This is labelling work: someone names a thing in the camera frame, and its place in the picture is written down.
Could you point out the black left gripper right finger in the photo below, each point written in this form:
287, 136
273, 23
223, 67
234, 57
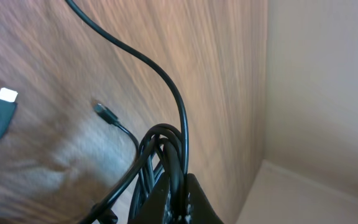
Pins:
198, 208

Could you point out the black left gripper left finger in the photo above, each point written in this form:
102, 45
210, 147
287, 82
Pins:
157, 208

